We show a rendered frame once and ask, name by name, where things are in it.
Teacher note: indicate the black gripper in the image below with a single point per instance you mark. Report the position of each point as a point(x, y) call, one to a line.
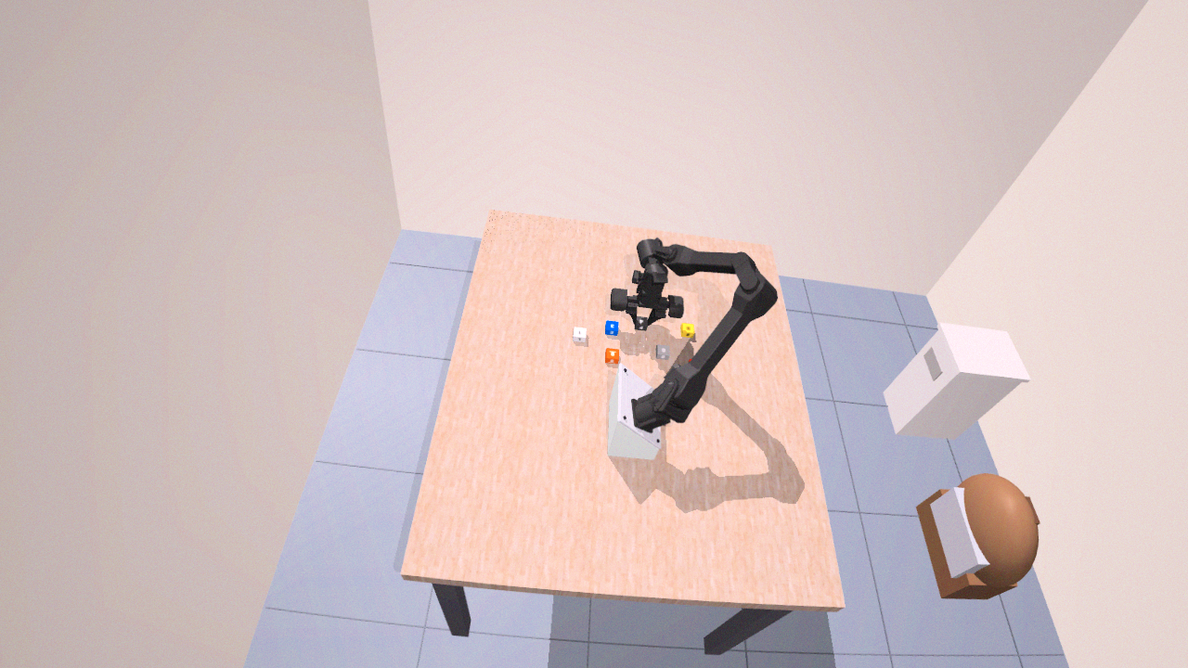
point(647, 299)

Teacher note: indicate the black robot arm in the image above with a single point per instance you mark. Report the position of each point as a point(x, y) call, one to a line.
point(684, 385)

